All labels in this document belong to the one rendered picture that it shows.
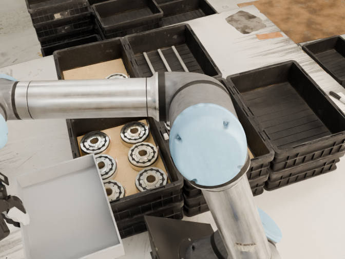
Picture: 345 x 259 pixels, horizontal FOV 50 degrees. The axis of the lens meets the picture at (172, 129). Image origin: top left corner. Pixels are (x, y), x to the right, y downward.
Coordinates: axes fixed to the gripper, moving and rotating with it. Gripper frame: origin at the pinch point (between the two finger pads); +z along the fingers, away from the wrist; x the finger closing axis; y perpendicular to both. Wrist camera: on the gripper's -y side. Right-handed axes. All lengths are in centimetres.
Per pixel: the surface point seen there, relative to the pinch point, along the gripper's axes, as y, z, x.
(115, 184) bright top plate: 16.5, 28.0, -17.6
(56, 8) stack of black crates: 188, 60, -22
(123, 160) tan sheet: 26.4, 32.3, -22.5
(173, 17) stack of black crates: 168, 99, -91
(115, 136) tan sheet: 38, 33, -24
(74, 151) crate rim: 29.2, 18.7, -11.6
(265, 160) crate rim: 0, 34, -61
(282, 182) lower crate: 0, 56, -66
